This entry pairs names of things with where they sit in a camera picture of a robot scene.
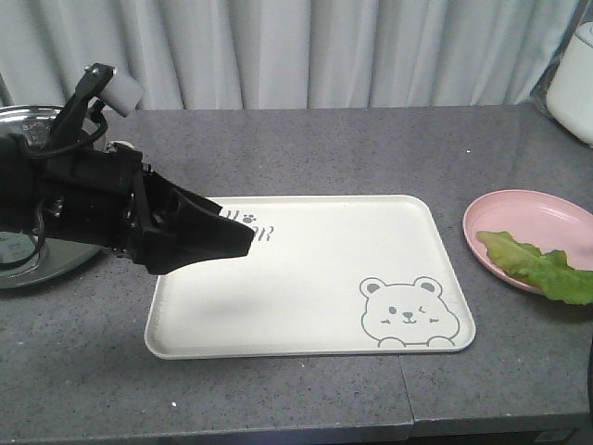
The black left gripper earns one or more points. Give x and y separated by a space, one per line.
88 194

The cream bear serving tray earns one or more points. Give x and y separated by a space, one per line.
324 275

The pink round plate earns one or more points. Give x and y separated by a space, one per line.
532 217

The green lettuce leaf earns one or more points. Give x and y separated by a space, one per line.
548 272

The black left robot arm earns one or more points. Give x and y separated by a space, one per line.
115 201

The grey curtain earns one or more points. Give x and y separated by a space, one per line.
286 54

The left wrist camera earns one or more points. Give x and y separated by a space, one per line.
115 88

